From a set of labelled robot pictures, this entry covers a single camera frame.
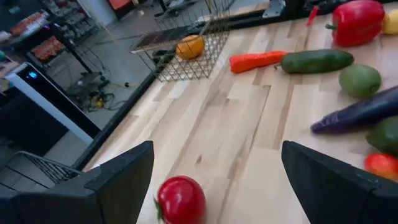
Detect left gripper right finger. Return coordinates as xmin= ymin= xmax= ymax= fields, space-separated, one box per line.
xmin=281 ymin=140 xmax=398 ymax=224

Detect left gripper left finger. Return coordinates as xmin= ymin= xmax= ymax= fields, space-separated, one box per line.
xmin=0 ymin=140 xmax=155 ymax=224

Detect small red cherry tomato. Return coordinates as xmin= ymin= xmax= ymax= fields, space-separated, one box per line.
xmin=364 ymin=152 xmax=398 ymax=182

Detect green avocado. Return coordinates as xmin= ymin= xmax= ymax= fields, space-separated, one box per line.
xmin=366 ymin=116 xmax=398 ymax=156

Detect purple eggplant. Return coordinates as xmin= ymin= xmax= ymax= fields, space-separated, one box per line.
xmin=310 ymin=85 xmax=398 ymax=136

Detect red apple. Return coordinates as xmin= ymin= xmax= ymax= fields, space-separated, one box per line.
xmin=154 ymin=175 xmax=207 ymax=224

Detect green lime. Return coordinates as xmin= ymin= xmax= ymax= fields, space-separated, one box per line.
xmin=338 ymin=63 xmax=382 ymax=100

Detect green cucumber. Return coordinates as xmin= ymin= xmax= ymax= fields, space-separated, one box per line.
xmin=274 ymin=49 xmax=355 ymax=75

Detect orange carrot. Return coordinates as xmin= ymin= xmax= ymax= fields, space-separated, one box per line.
xmin=229 ymin=50 xmax=289 ymax=75

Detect red bell pepper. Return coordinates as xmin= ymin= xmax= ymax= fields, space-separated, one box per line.
xmin=325 ymin=0 xmax=386 ymax=48

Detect orange bell pepper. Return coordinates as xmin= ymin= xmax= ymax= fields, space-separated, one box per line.
xmin=175 ymin=34 xmax=206 ymax=61

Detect yellow banana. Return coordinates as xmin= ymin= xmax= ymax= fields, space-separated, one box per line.
xmin=381 ymin=9 xmax=398 ymax=35

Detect black floor stand base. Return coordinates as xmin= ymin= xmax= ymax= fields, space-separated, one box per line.
xmin=65 ymin=70 xmax=110 ymax=98

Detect storage shelf orange boxes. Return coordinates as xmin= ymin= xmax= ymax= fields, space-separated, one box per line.
xmin=0 ymin=0 xmax=103 ymax=68

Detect black wire basket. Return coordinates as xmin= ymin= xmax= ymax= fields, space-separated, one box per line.
xmin=6 ymin=151 xmax=84 ymax=185

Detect tangled floor cables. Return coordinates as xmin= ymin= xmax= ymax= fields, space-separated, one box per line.
xmin=82 ymin=90 xmax=125 ymax=113

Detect bronze wire basket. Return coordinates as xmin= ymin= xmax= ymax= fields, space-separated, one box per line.
xmin=129 ymin=0 xmax=237 ymax=83

